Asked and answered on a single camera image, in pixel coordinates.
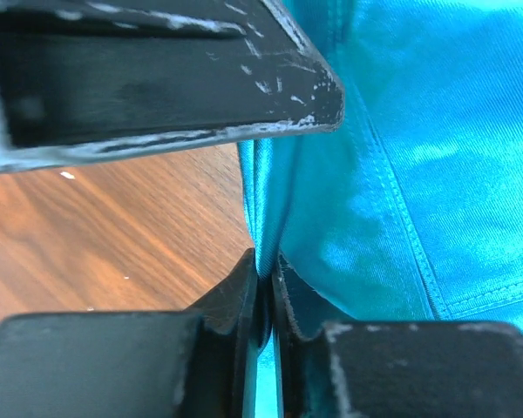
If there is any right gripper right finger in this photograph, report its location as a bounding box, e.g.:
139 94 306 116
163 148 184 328
271 259 523 417

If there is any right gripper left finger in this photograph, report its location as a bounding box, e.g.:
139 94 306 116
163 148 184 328
0 251 258 417

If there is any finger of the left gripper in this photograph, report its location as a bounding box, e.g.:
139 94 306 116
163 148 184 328
0 1 345 173

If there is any teal cloth napkin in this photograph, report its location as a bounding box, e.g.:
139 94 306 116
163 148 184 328
237 0 523 418

